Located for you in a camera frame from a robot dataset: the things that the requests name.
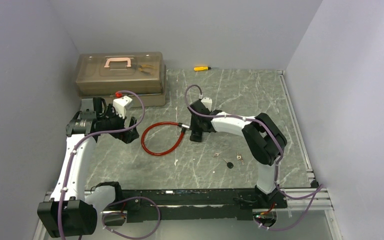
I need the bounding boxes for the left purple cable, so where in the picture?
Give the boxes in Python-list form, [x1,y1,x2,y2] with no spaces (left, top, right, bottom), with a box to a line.
[56,90,161,240]

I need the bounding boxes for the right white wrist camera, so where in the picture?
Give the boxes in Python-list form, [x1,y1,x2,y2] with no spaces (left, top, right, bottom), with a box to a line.
[201,97,213,111]

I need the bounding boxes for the yellow handled screwdriver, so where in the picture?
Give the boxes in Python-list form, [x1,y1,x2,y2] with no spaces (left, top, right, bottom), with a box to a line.
[193,66,212,72]

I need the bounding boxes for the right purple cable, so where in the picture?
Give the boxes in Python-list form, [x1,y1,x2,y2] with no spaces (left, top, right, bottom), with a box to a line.
[183,84,324,232]

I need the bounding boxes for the red cable lock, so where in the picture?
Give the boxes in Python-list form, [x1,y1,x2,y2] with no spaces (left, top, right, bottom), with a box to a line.
[140,121,190,157]

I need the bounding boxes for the pink toolbox handle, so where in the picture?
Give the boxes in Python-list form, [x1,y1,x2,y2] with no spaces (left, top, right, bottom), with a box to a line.
[104,57,132,69]

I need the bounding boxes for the black head key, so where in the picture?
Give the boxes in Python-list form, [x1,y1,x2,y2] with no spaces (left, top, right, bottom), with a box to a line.
[223,158,234,169]

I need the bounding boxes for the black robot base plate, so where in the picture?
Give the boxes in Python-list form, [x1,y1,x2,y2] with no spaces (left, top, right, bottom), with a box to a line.
[104,188,288,225]

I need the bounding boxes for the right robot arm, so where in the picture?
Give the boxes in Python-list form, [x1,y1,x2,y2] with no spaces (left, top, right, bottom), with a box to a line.
[188,99,288,203]

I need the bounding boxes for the purple cable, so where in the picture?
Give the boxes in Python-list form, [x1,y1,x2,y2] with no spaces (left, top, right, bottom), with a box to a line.
[183,84,324,232]
[56,90,161,240]

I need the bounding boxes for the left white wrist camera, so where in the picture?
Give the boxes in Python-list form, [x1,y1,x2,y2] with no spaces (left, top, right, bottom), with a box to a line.
[112,92,133,119]

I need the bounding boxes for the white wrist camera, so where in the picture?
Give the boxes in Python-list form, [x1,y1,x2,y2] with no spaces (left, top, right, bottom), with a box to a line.
[112,92,133,119]
[201,97,213,111]

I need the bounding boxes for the brown translucent plastic toolbox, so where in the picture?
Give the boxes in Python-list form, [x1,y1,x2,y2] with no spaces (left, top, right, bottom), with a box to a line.
[74,51,168,107]

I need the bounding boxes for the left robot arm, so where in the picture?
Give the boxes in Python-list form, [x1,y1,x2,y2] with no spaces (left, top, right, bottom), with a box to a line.
[37,95,139,239]

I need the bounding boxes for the yellow handled pliers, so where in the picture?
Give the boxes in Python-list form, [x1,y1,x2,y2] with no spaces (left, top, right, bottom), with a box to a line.
[136,64,157,76]

